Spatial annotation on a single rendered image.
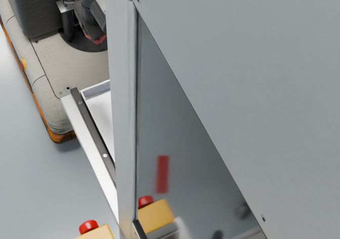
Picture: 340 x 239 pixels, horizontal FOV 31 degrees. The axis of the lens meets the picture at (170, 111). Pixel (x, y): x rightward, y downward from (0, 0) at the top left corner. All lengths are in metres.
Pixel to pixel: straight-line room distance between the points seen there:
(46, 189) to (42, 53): 0.51
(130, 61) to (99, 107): 0.92
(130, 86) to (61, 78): 1.64
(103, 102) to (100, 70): 0.77
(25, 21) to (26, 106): 0.43
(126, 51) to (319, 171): 0.33
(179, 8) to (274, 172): 0.13
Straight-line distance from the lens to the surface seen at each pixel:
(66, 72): 2.30
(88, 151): 1.48
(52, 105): 2.24
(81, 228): 1.28
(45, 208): 2.38
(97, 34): 1.29
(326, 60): 0.28
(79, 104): 1.52
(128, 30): 0.58
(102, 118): 1.52
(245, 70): 0.36
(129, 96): 0.68
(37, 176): 2.43
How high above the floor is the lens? 2.22
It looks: 61 degrees down
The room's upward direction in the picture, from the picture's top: 6 degrees clockwise
